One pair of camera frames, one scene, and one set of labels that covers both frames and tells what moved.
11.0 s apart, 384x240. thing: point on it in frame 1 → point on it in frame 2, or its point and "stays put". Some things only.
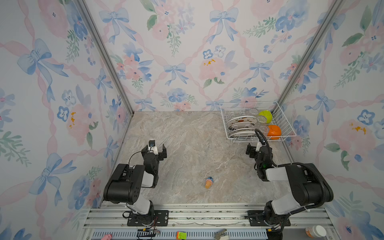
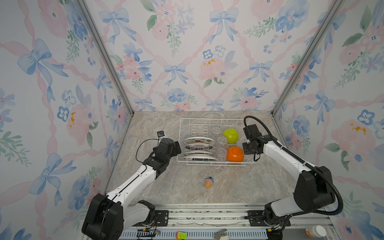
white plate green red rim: (242, 134) → (200, 158)
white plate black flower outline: (242, 125) → (199, 153)
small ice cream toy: (209, 182) stays put
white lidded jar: (315, 231) stays put
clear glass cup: (262, 119) → (222, 142)
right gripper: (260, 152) → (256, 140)
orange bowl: (274, 130) → (235, 154)
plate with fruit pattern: (239, 119) → (199, 141)
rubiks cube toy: (181, 235) stays put
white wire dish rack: (241, 119) → (212, 141)
